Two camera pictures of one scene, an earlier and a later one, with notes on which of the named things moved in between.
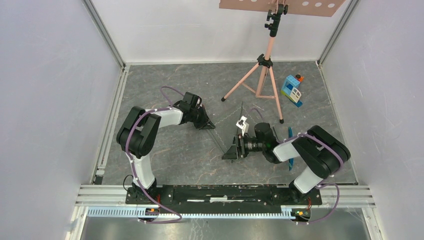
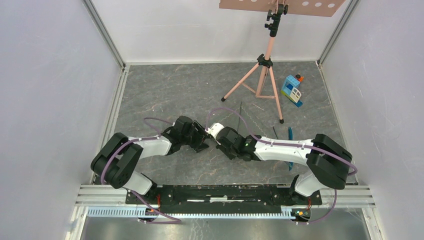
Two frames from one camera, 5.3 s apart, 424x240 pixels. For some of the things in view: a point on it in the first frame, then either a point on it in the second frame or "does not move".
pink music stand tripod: [260, 80] does not move
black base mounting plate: [224, 199] does not move
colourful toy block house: [290, 89] does not move
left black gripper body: [194, 113] → [194, 138]
